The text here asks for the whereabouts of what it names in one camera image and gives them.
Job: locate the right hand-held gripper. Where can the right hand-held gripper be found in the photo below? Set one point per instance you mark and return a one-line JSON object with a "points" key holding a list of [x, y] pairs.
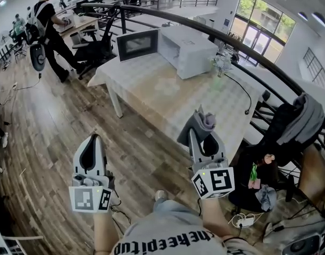
{"points": [[218, 180]]}

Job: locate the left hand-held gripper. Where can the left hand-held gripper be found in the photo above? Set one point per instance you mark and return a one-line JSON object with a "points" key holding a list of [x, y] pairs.
{"points": [[83, 198]]}

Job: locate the grey cloth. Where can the grey cloth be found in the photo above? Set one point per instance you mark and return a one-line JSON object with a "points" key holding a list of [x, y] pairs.
{"points": [[202, 123]]}

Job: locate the glass microwave turntable plate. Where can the glass microwave turntable plate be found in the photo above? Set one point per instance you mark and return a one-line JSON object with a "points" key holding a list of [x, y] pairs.
{"points": [[166, 86]]}

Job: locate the person's left forearm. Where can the person's left forearm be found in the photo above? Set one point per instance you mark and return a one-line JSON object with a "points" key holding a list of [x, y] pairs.
{"points": [[103, 232]]}

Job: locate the person's right forearm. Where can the person's right forearm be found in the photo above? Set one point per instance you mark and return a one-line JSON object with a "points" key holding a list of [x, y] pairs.
{"points": [[216, 219]]}

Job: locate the white microwave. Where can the white microwave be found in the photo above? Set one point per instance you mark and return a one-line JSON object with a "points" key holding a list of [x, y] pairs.
{"points": [[190, 54]]}

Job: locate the black bag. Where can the black bag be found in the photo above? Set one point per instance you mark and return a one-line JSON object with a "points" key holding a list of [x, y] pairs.
{"points": [[244, 179]]}

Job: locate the green packet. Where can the green packet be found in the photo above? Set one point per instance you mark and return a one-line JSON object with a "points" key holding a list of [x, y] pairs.
{"points": [[254, 172]]}

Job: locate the white table leg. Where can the white table leg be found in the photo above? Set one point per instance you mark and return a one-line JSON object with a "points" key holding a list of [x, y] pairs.
{"points": [[116, 102]]}

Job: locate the person's shoe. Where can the person's shoe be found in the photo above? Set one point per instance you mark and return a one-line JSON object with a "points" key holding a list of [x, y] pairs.
{"points": [[160, 195], [4, 140]]}

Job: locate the crumpled grey rag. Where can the crumpled grey rag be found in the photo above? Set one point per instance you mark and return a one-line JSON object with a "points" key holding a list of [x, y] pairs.
{"points": [[266, 196]]}

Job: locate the white checked tablecloth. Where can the white checked tablecloth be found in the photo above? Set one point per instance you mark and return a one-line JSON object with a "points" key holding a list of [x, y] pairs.
{"points": [[151, 102]]}

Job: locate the black garment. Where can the black garment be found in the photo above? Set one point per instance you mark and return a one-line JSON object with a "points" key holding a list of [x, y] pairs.
{"points": [[280, 121]]}

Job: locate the white power strip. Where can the white power strip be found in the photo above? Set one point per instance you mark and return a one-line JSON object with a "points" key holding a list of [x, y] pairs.
{"points": [[244, 220]]}

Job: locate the person's grey printed shirt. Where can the person's grey printed shirt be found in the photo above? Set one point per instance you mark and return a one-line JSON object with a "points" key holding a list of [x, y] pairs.
{"points": [[173, 230]]}

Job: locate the vase with pale flowers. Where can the vase with pale flowers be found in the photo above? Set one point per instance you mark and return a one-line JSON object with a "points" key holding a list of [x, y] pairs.
{"points": [[221, 62]]}

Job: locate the black wristband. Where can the black wristband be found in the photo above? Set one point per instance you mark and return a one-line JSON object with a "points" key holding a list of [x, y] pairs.
{"points": [[232, 238]]}

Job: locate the grey jacket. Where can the grey jacket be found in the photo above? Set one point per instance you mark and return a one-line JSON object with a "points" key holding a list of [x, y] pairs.
{"points": [[303, 121]]}

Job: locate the brown wooden board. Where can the brown wooden board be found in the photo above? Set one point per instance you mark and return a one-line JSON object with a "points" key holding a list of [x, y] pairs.
{"points": [[315, 174]]}

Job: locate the black office chair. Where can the black office chair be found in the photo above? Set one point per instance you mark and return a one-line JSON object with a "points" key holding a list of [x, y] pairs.
{"points": [[97, 48]]}

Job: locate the grey oval fan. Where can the grey oval fan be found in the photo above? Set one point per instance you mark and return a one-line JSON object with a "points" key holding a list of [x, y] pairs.
{"points": [[37, 57]]}

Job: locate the black curved railing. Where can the black curved railing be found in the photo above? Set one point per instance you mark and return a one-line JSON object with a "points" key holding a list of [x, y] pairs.
{"points": [[204, 29]]}

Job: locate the white waste bin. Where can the white waste bin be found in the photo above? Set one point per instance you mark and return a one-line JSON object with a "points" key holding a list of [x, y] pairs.
{"points": [[75, 39]]}

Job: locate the grey appliance with dial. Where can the grey appliance with dial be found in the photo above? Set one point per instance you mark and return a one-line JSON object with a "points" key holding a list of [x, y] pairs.
{"points": [[303, 244]]}

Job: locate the wooden desk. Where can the wooden desk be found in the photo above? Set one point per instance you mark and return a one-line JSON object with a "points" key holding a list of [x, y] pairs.
{"points": [[79, 26]]}

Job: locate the large glass entrance window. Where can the large glass entrance window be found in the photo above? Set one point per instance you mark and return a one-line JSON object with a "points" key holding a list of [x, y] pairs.
{"points": [[263, 23]]}

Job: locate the white box on desk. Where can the white box on desk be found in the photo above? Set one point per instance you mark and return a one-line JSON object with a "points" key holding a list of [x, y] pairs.
{"points": [[66, 23]]}

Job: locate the white standing fan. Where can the white standing fan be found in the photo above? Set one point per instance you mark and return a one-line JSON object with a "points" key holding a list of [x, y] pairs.
{"points": [[3, 37]]}

